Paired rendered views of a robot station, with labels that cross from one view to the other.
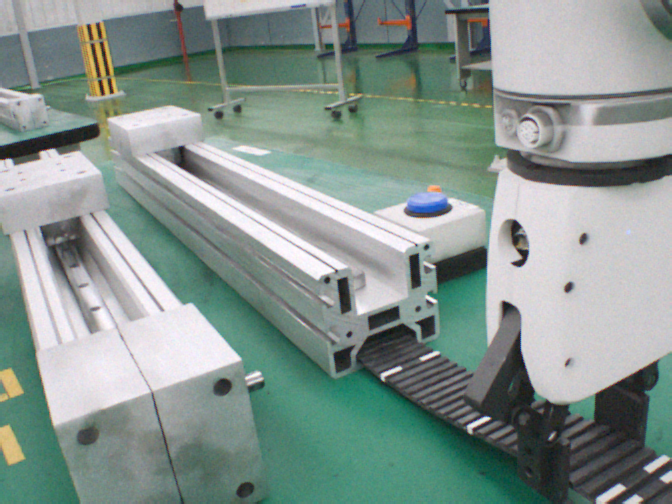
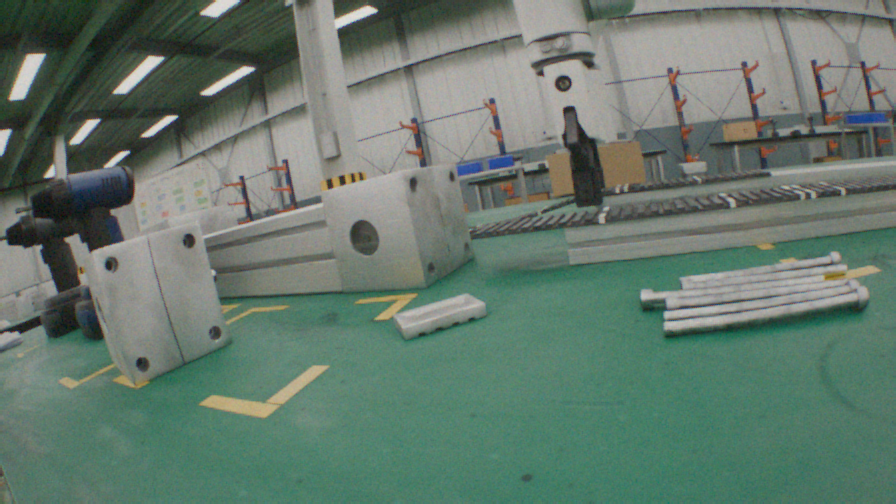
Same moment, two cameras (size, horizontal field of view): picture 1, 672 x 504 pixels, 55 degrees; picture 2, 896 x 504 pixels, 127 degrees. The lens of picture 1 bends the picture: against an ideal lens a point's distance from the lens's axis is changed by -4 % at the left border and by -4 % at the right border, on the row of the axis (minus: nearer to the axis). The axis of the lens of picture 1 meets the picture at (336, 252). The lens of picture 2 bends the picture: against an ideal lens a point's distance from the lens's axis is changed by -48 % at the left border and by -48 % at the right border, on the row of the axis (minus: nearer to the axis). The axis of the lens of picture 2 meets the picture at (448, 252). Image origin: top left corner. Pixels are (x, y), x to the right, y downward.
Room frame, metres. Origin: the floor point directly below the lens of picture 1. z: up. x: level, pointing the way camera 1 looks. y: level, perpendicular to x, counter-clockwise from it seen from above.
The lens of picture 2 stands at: (-0.02, 0.32, 0.86)
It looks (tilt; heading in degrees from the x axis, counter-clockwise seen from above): 10 degrees down; 325
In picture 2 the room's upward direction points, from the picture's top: 12 degrees counter-clockwise
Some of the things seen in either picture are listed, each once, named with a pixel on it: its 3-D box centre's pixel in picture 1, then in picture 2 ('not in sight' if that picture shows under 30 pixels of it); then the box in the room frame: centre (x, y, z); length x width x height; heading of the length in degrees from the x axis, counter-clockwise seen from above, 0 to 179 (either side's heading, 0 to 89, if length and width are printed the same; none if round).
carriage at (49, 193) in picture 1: (48, 200); (181, 239); (0.73, 0.32, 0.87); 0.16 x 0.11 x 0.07; 26
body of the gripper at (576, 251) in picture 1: (590, 250); (573, 101); (0.28, -0.12, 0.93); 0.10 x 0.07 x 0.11; 116
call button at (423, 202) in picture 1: (427, 206); not in sight; (0.62, -0.09, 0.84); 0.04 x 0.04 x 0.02
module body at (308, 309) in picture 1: (211, 200); not in sight; (0.81, 0.15, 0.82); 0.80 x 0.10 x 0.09; 26
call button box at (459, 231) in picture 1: (422, 239); not in sight; (0.62, -0.09, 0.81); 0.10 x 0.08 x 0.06; 116
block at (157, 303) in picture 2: not in sight; (160, 295); (0.35, 0.35, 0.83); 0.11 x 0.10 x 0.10; 109
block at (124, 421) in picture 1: (170, 417); (407, 223); (0.33, 0.11, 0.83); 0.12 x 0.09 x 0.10; 116
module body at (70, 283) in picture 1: (59, 240); (188, 267); (0.73, 0.32, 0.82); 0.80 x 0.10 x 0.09; 26
